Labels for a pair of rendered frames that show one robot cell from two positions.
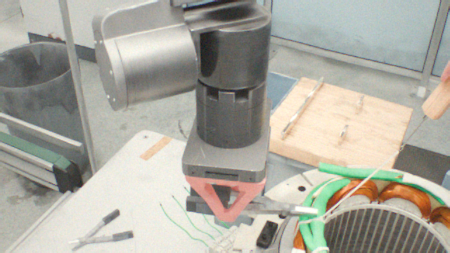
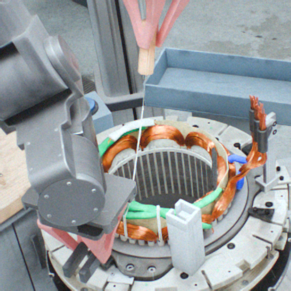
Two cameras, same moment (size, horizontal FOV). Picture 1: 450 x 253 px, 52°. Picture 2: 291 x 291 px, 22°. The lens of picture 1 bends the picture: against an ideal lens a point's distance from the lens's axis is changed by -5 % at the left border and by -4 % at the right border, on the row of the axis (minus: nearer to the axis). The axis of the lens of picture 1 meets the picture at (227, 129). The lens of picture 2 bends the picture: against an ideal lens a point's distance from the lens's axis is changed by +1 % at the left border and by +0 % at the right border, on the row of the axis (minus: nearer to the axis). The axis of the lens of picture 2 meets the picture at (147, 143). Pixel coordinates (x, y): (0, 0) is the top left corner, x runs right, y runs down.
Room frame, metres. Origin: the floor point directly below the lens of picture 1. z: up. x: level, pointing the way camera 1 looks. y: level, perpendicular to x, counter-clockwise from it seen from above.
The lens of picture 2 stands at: (0.03, 0.47, 1.79)
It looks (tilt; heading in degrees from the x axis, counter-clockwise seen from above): 41 degrees down; 294
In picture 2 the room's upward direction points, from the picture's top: 8 degrees counter-clockwise
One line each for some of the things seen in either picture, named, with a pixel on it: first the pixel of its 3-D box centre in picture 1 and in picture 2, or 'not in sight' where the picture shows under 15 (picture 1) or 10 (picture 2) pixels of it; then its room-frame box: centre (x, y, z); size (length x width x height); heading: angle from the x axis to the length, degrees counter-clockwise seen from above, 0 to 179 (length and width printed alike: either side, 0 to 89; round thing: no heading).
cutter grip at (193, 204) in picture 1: (207, 206); (91, 264); (0.32, 0.02, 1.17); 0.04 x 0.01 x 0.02; 82
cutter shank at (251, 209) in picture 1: (258, 209); not in sight; (0.32, -0.03, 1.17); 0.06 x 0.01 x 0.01; 92
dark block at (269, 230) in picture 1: (267, 232); (99, 257); (0.35, -0.05, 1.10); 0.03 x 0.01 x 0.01; 156
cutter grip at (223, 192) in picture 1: (210, 191); (75, 259); (0.34, 0.02, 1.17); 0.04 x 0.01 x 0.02; 82
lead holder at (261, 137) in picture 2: not in sight; (258, 128); (0.19, -0.19, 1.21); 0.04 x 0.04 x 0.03; 67
